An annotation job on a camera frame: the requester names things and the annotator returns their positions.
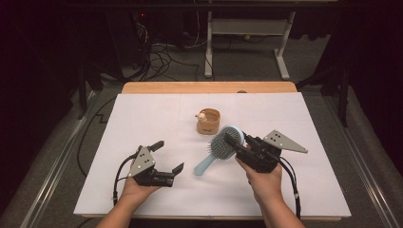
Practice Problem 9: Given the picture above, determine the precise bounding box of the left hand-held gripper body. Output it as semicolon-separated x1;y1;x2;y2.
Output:
127;145;176;188

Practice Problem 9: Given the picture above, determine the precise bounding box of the person's right hand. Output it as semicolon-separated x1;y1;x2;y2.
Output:
236;156;285;207

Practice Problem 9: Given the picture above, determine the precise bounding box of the black stand leg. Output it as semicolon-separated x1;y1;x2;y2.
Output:
76;61;105;121
296;63;350;128

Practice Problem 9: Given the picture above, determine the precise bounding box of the long black floor cable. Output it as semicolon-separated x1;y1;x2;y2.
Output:
76;95;119;179

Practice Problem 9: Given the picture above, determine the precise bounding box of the tan pot with bear figure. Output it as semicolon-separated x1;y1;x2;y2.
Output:
195;107;221;136

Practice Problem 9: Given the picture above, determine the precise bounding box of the person's left hand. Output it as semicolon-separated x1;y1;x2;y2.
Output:
120;177;163;207

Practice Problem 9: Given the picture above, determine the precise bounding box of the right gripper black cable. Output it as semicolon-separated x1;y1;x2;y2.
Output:
278;156;302;220

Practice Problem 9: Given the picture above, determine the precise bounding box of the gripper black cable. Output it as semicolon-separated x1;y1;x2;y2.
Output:
112;153;141;207
278;156;302;220

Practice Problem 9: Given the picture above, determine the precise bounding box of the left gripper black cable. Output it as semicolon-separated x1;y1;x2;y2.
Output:
112;153;141;207

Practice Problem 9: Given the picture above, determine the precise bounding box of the white table cover sheet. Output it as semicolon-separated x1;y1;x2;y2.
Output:
73;92;352;219

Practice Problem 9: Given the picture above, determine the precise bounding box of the tangle of black floor cables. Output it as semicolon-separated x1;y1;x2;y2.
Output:
136;18;210;82

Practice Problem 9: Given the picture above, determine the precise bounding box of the light blue hairbrush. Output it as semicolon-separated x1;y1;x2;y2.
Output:
193;123;245;177

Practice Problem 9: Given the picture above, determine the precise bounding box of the white metal table frame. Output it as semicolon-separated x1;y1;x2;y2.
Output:
203;10;297;81

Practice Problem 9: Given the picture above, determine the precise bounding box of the thin white cable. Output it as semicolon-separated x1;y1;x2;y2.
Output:
193;11;210;49

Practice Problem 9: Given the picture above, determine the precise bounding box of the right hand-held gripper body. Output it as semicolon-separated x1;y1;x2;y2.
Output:
236;129;309;174

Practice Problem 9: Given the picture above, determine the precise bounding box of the metal floor rail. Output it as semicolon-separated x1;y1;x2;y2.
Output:
18;90;100;228
322;94;403;228

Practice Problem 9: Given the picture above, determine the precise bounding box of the dark computer tower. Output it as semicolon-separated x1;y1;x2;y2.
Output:
106;10;154;80

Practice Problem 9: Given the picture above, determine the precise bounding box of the wooden table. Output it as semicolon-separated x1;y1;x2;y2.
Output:
79;81;344;222

